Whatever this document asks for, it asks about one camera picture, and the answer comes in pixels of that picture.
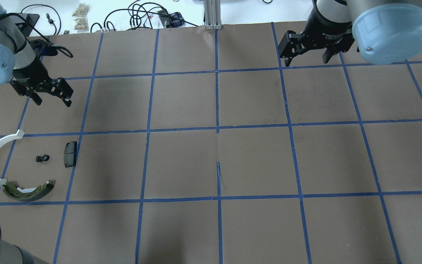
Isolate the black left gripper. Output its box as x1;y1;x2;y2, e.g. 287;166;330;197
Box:
10;67;74;107

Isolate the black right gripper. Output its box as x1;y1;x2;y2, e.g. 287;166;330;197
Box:
278;7;355;67

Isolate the small black bearing gear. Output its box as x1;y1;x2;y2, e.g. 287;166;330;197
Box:
36;154;50;162

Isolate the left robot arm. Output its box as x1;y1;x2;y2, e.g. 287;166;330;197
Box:
0;5;74;107

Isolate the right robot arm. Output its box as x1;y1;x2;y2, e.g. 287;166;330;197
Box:
278;0;422;66

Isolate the black brake pad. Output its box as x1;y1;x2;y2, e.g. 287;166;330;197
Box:
63;142;77;168

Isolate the olive green brake shoe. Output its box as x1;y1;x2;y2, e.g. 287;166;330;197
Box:
2;180;54;202

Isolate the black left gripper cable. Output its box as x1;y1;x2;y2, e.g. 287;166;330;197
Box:
0;13;74;59

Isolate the aluminium frame post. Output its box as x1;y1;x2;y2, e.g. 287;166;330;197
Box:
203;0;222;30

